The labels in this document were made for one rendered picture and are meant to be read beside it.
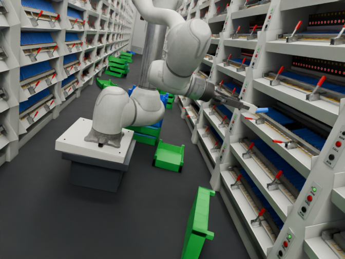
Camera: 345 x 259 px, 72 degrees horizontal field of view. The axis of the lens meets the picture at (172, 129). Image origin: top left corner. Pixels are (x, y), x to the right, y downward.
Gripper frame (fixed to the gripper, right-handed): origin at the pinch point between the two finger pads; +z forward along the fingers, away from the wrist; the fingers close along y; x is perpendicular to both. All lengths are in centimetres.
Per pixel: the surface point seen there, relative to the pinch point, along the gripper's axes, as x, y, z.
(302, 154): -6.8, 17.5, 18.6
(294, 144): -5.4, 11.9, 18.5
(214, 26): 43, -174, 18
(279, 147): -9.3, 7.9, 16.4
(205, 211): -43.6, 12.9, -2.5
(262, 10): 46, -53, 10
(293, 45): 28.5, -9.6, 11.3
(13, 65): -24, -33, -99
